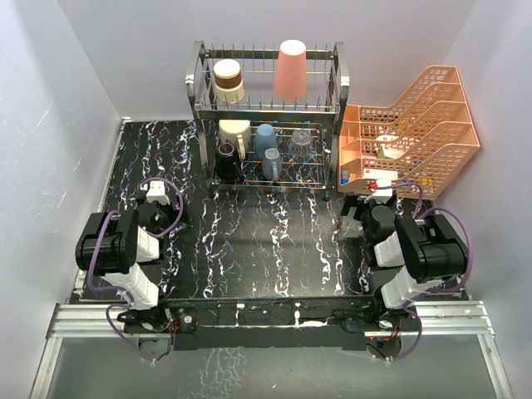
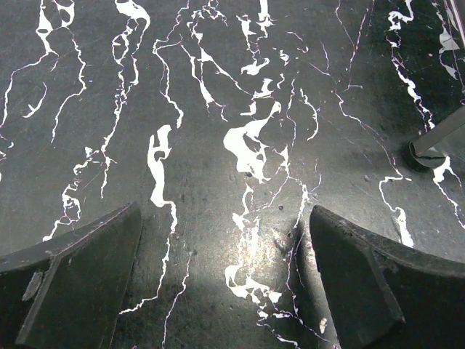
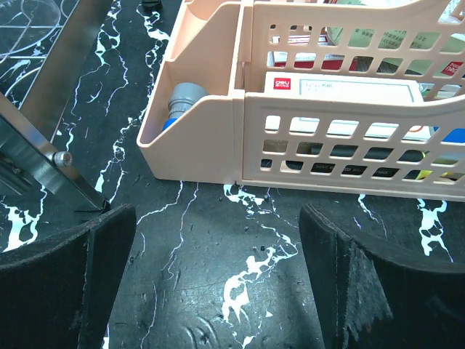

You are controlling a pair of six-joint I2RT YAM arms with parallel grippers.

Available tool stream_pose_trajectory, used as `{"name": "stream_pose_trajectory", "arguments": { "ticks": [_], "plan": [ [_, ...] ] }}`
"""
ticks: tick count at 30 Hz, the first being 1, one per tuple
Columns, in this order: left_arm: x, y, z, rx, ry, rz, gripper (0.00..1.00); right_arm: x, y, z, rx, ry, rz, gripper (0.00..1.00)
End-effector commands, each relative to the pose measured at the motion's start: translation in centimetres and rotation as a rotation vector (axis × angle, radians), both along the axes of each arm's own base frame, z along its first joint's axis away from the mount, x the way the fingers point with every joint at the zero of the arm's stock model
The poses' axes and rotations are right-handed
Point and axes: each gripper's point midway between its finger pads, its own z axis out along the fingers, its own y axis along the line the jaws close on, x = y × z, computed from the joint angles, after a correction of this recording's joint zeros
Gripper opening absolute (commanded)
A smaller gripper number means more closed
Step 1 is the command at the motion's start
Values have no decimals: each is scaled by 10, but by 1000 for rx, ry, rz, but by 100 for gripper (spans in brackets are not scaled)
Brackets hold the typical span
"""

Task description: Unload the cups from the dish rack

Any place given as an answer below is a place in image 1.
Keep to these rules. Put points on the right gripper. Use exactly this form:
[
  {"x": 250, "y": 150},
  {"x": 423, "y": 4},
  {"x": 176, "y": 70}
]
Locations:
[{"x": 360, "y": 202}]

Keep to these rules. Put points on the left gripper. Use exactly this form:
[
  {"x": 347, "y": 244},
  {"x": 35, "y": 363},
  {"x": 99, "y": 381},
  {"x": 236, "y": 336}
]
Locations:
[{"x": 174, "y": 213}]

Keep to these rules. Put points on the black mug white inside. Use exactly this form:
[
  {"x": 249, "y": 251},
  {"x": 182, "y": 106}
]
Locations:
[{"x": 227, "y": 163}]

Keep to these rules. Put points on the clear glass cup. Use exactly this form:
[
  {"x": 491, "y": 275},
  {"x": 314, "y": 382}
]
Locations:
[{"x": 300, "y": 145}]

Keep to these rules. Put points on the grey-blue mug with handle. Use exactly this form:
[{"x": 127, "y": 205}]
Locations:
[{"x": 272, "y": 165}]

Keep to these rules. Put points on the cream ceramic mug green inside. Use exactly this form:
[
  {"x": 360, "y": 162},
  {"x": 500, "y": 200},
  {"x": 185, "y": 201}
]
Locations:
[{"x": 238, "y": 132}]

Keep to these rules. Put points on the light blue plastic cup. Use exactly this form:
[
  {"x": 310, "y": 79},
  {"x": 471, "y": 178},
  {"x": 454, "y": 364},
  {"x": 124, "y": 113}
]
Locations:
[{"x": 265, "y": 138}]

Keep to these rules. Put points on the tall pink plastic cup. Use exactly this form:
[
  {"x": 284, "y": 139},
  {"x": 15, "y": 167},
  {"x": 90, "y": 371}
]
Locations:
[{"x": 290, "y": 82}]

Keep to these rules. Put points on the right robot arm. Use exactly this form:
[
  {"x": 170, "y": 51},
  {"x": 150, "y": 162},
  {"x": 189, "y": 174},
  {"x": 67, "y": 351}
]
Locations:
[{"x": 426, "y": 251}]

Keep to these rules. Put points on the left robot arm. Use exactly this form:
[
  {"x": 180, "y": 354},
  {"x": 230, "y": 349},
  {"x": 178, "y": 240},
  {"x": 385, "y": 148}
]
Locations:
[{"x": 114, "y": 247}]

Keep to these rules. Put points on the steel two-tier dish rack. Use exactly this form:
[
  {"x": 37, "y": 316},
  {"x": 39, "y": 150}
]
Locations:
[{"x": 321, "y": 111}]

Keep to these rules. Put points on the items in organizer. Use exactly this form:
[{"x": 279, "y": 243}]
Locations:
[{"x": 367, "y": 159}]

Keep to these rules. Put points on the orange plastic file organizer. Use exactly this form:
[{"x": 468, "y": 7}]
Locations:
[{"x": 433, "y": 108}]

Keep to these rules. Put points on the cream and brown cup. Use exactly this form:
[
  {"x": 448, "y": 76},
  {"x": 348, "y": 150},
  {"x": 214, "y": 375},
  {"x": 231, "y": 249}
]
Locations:
[{"x": 228, "y": 80}]

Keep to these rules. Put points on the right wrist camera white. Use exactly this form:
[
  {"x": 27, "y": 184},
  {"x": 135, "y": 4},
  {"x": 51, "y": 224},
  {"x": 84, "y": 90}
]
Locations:
[{"x": 381, "y": 191}]

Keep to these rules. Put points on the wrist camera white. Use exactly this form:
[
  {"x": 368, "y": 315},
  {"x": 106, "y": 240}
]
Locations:
[
  {"x": 381, "y": 191},
  {"x": 156, "y": 192}
]

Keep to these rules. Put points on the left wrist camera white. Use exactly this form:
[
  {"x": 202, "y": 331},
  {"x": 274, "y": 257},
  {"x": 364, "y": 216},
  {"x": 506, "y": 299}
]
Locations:
[{"x": 156, "y": 192}]

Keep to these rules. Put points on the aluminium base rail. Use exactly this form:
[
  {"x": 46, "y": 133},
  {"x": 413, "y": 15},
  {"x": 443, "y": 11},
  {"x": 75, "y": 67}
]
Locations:
[{"x": 272, "y": 322}]

